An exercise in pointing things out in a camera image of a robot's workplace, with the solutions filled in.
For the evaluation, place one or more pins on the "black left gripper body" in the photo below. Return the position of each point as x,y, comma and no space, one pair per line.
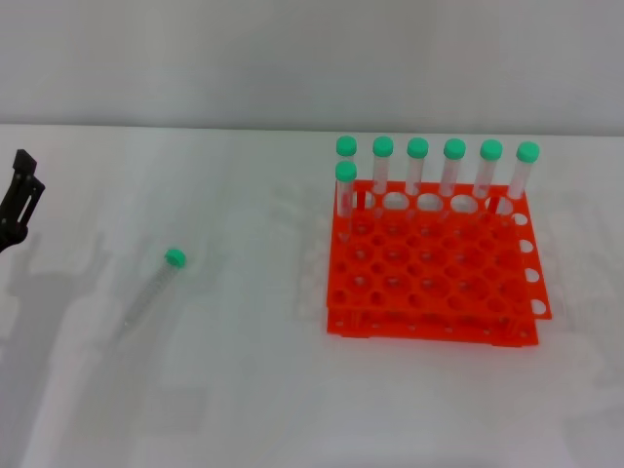
7,244

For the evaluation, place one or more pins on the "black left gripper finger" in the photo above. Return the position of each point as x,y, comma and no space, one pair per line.
25,187

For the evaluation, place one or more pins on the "clear test tube green cap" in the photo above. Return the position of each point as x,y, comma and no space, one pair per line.
382,163
158,280
522,173
487,170
345,195
346,145
417,166
452,168

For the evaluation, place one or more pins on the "orange plastic test tube rack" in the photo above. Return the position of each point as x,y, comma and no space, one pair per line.
429,273

